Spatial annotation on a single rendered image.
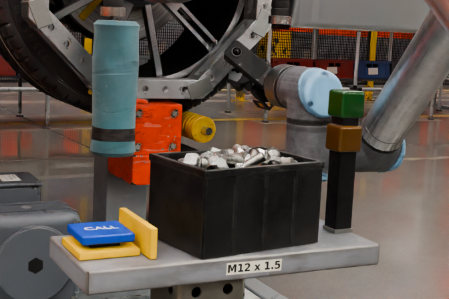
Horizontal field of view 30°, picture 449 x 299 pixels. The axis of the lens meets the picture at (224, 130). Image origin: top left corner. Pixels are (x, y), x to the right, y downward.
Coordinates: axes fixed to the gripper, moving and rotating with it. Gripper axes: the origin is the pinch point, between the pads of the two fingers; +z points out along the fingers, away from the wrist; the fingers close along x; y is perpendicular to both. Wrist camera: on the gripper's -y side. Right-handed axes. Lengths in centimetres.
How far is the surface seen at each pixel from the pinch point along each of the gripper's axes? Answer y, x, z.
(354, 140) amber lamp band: -8, -15, -71
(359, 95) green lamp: -12, -10, -71
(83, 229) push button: -28, -51, -69
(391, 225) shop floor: 125, 35, 80
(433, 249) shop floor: 120, 30, 48
